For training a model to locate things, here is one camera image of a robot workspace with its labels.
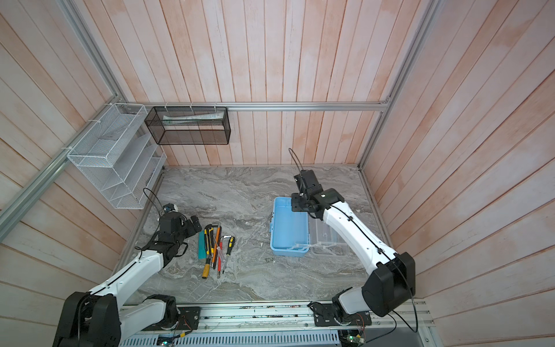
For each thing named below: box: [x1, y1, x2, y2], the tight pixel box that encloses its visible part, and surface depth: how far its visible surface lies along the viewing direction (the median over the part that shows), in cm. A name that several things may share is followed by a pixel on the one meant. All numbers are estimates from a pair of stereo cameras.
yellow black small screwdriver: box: [221, 236, 236, 274], surface depth 91 cm
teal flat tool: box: [198, 229, 207, 260], surface depth 92 cm
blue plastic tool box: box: [269, 196, 311, 257], surface depth 95 cm
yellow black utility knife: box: [203, 224, 215, 258], surface depth 93 cm
